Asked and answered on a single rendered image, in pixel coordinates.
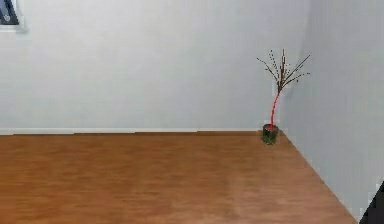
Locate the black furniture corner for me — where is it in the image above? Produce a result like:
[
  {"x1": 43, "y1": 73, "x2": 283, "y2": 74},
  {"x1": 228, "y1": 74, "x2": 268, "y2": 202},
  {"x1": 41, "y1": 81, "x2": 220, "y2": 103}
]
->
[{"x1": 359, "y1": 181, "x2": 384, "y2": 224}]

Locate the red-stemmed twig house plant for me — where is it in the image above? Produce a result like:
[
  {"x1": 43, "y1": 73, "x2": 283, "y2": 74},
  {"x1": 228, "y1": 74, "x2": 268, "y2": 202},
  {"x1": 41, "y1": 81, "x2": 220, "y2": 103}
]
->
[{"x1": 256, "y1": 48, "x2": 312, "y2": 146}]

